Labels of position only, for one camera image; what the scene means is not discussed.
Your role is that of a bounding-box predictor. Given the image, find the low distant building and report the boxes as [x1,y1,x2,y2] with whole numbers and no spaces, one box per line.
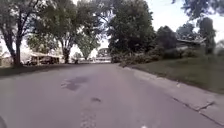
[94,55,113,64]

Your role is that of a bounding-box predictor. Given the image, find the row of bushes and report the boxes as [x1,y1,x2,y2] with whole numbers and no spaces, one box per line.
[111,46,201,68]

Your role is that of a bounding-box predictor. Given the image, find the small light green tree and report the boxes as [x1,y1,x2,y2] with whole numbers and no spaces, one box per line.
[74,33,103,61]

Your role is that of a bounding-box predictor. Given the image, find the grey asphalt road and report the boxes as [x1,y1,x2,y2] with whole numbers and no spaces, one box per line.
[0,63,224,128]

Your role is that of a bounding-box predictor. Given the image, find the big dark tree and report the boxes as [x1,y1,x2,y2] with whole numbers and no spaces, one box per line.
[106,0,158,63]

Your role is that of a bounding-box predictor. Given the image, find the large broad tree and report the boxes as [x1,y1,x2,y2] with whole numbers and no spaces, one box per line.
[28,0,108,65]

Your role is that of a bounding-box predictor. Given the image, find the dark rounded tree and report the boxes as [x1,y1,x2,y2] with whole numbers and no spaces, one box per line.
[154,25,179,51]

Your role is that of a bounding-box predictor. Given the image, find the pale house with carport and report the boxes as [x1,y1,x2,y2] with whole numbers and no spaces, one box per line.
[19,51,64,66]

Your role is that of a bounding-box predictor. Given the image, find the pale car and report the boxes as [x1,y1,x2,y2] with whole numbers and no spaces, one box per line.
[23,59,38,66]

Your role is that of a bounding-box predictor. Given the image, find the low house with grey roof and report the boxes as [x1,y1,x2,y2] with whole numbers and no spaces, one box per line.
[174,37,208,51]

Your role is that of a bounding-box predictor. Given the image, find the grass lawn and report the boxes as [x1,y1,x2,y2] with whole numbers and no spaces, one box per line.
[131,54,224,95]

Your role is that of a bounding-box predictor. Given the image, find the tall dark tree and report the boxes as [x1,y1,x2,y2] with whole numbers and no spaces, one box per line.
[196,16,218,55]

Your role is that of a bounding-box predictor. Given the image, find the overhanging tree branches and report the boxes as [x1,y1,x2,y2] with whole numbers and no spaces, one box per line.
[171,0,224,21]

